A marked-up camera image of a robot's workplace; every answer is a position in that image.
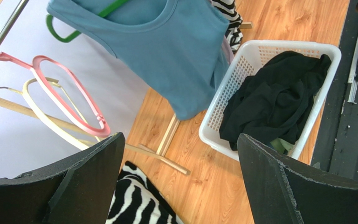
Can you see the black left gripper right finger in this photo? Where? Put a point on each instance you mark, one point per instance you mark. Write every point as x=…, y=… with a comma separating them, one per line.
x=283, y=190

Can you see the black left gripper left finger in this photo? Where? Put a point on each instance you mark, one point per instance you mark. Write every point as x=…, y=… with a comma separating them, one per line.
x=75, y=190

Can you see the green tank top navy trim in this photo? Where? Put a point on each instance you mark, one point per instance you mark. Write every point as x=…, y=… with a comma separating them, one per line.
x=281, y=146

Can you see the cream plastic hanger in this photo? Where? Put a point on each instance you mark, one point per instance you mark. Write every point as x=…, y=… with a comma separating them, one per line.
x=56, y=125

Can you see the lilac ribbed tank top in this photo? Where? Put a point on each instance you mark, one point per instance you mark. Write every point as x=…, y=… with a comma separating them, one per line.
x=226, y=48

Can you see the blue ribbed tank top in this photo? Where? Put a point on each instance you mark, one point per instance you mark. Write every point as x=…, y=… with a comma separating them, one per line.
x=173, y=45

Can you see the black white striped tank top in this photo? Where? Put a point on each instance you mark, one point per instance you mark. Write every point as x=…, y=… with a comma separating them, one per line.
x=233, y=33

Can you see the zebra print blanket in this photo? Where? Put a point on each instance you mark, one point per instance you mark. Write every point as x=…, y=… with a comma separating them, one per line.
x=137, y=201

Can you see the wooden clothes rack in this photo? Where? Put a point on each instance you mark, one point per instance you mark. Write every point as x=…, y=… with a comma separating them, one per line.
x=80, y=124

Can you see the white perforated plastic basket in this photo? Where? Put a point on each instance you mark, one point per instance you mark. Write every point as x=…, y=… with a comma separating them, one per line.
x=252, y=56

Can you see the black mounting rail base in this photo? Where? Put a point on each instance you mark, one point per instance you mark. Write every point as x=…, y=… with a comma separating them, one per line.
x=336, y=147

